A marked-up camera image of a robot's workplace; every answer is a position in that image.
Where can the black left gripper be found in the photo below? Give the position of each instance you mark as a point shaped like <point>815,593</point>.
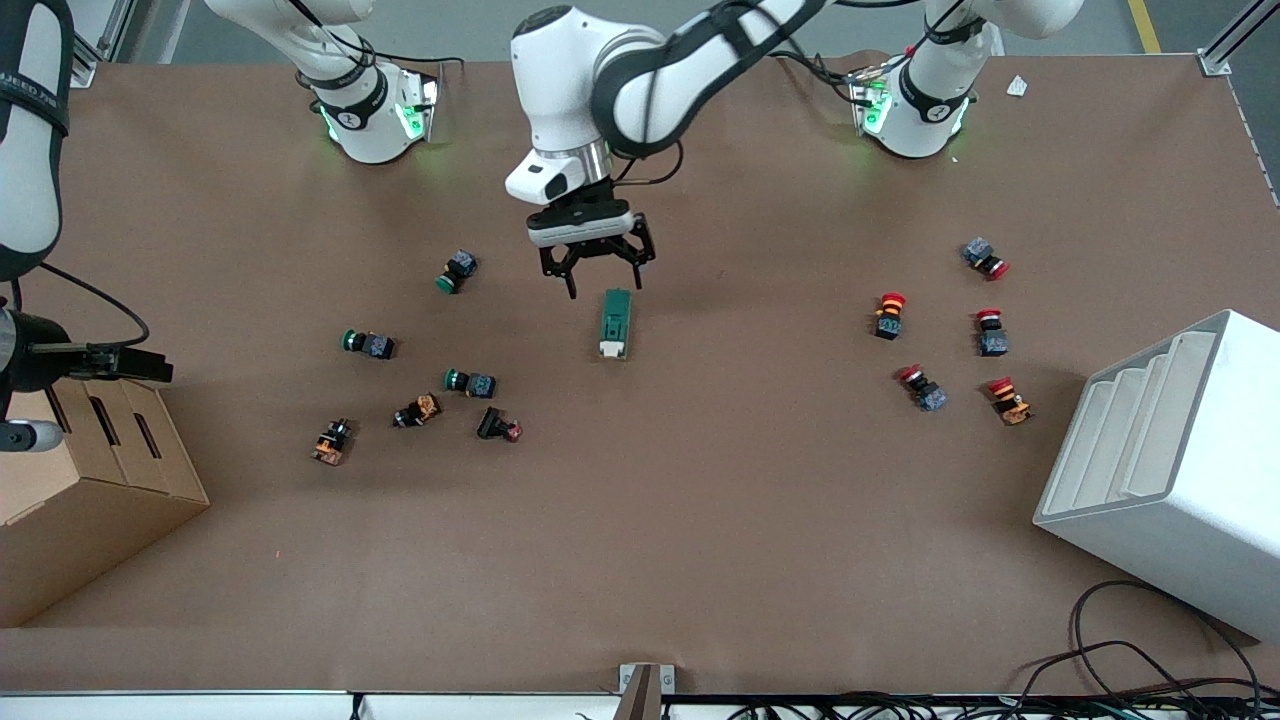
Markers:
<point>578,213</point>

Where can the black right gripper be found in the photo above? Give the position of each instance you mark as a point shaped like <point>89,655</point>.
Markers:
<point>42,364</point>

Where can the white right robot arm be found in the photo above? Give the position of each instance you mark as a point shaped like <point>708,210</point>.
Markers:
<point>30,150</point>

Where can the right arm base connector plate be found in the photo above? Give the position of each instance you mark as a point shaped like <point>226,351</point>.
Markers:
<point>425,105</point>

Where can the left arm base connector plate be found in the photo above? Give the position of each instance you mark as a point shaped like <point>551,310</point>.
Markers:
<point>868,100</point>

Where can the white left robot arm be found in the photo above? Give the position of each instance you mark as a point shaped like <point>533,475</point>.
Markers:
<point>555,80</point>

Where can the brown cardboard box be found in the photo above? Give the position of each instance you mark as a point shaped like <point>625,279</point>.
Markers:
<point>80,520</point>

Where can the black red indicator button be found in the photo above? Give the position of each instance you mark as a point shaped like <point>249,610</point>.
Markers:
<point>499,425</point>

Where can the black button orange contact block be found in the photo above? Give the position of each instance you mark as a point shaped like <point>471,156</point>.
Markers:
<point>417,410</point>
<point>333,441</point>

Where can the red mushroom button grey block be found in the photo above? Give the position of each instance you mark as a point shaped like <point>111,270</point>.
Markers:
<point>922,388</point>
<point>991,332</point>
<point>986,258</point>

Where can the red mushroom button orange block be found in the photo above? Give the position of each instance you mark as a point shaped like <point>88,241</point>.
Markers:
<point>1010,400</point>

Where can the small white paper scrap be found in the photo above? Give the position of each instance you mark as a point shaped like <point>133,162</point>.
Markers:
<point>1017,86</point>

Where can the white stepped organizer box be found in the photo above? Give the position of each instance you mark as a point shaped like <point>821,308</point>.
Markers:
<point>1180,500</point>

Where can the green push button switch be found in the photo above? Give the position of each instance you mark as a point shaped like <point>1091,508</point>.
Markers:
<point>470,382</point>
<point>457,271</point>
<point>367,343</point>

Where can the aluminium frame extrusion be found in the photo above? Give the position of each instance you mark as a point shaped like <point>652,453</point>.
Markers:
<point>1215,62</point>
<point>85,70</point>

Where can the white table edge rail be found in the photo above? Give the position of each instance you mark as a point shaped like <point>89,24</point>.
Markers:
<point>200,708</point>

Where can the grey metal table bracket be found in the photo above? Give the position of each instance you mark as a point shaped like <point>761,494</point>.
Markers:
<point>645,690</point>

